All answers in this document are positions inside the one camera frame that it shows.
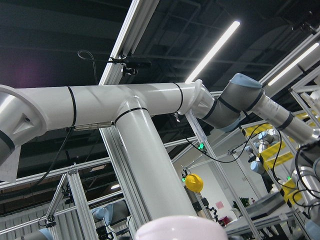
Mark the pink plastic cup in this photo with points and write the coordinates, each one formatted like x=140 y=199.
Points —
x=181 y=227

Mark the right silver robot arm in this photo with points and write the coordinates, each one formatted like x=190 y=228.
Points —
x=20 y=121

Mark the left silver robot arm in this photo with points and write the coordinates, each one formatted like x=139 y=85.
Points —
x=243 y=94

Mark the yellow hard hat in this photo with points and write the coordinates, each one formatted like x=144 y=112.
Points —
x=194 y=183

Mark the overhead black camera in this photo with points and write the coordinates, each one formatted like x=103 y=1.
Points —
x=131 y=64

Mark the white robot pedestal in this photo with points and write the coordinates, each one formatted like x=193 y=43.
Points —
x=130 y=107

